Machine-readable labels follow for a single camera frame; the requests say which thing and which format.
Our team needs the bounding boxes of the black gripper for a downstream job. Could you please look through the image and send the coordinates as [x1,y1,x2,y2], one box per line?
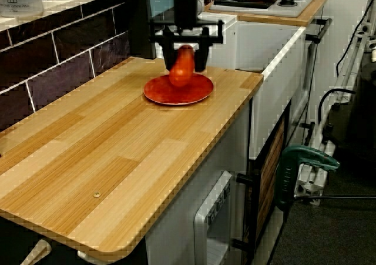
[149,0,224,73]

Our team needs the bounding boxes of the red round plate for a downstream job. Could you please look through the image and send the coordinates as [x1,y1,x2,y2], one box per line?
[143,72,214,106]

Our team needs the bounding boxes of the white printed container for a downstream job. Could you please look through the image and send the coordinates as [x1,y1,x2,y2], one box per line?
[0,0,44,18]

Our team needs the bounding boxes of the white toy sink basin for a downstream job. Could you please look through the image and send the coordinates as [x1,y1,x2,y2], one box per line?
[154,12,308,160]

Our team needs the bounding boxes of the white toy oven door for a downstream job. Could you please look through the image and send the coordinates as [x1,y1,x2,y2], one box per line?
[193,170,233,265]

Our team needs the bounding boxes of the grey vertical handle rod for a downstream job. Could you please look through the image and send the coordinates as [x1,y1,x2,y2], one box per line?
[301,41,317,146]

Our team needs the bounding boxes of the red toy sausage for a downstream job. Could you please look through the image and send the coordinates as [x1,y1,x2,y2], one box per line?
[168,45,196,88]

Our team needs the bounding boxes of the thin black hanging cable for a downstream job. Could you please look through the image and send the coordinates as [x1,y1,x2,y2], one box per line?
[335,11,376,78]

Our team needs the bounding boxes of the wooden stove counter board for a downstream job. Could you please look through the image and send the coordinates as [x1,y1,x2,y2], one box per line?
[203,0,334,28]

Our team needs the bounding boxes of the black cabinet door handle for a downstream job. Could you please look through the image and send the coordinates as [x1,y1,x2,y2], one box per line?
[231,159,261,261]

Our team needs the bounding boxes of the grey toy stove top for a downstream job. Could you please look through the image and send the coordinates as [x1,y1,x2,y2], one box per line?
[209,0,320,18]

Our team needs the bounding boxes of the black equipment case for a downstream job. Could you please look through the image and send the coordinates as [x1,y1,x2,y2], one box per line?
[323,52,376,167]

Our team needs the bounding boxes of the thick black looped cable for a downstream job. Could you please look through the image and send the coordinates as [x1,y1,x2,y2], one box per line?
[318,88,358,128]

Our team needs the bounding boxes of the green clamp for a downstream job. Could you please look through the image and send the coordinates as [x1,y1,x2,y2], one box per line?
[275,146,341,212]

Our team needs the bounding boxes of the aluminium extrusion frame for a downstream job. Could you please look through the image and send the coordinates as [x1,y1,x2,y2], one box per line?
[293,0,376,207]

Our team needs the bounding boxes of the wooden slatted cabinet door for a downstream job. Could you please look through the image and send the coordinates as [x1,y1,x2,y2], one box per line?
[255,118,287,242]

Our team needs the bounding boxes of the black towel bar handle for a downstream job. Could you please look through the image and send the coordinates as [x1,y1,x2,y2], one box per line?
[305,18,334,44]

